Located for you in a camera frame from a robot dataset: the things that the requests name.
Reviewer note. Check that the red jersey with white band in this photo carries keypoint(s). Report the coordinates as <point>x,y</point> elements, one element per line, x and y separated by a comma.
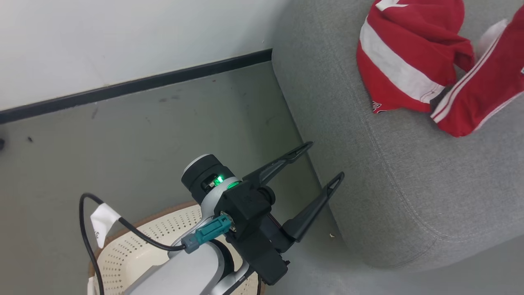
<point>409,37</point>

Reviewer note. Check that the red garment with thin stripes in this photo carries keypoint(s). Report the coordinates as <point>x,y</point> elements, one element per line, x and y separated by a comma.
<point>483,94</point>

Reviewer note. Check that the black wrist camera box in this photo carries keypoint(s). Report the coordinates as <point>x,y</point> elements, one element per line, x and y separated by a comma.
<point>247,205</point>

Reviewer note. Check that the grey fabric sofa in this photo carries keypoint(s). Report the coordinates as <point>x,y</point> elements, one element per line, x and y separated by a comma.
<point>389,184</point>

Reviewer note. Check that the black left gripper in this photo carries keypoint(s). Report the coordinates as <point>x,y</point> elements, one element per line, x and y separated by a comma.
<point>266,254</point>

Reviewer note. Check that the black baseboard strip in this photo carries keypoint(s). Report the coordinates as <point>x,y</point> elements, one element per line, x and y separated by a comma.
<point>123,88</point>

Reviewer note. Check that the cream perforated laundry basket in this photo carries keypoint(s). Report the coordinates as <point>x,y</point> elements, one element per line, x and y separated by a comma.
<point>123,254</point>

